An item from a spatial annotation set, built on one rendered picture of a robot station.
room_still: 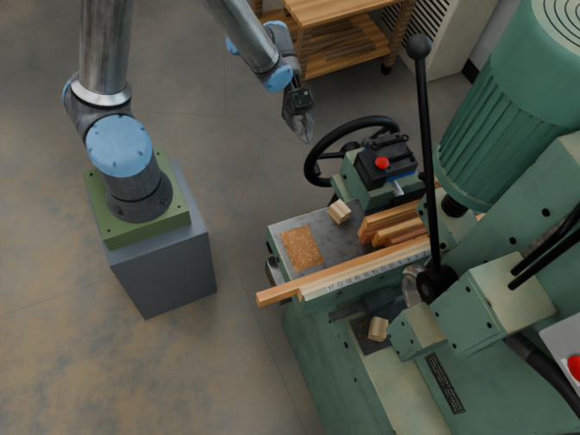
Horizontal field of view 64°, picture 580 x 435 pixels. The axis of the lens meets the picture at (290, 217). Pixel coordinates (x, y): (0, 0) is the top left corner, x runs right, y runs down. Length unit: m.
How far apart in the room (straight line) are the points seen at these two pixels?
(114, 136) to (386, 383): 0.86
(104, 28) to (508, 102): 0.86
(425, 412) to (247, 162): 1.50
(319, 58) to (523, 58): 1.92
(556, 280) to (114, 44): 1.00
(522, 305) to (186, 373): 1.43
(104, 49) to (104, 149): 0.23
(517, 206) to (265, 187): 1.58
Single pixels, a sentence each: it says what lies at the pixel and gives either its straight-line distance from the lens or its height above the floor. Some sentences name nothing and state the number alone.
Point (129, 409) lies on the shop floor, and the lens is 1.88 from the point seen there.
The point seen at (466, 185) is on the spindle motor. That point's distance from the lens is 0.78.
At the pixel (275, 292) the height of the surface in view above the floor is 0.94.
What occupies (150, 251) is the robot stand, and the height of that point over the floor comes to 0.55.
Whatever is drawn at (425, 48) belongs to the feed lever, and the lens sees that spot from 0.68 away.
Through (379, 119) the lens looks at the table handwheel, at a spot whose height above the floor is 0.95.
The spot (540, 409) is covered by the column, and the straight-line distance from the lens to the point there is 0.80.
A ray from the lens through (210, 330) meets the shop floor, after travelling 1.90.
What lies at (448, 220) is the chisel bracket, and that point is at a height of 1.07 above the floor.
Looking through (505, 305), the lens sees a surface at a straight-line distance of 0.64.
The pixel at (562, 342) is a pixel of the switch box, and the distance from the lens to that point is 0.59.
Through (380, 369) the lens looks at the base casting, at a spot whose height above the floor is 0.80.
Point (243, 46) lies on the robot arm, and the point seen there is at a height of 1.04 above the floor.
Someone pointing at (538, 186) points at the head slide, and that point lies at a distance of 0.68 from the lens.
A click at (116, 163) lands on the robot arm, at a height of 0.89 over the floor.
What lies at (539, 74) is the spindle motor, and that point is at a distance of 0.62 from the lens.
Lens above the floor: 1.83
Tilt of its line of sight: 61 degrees down
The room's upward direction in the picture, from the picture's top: 10 degrees clockwise
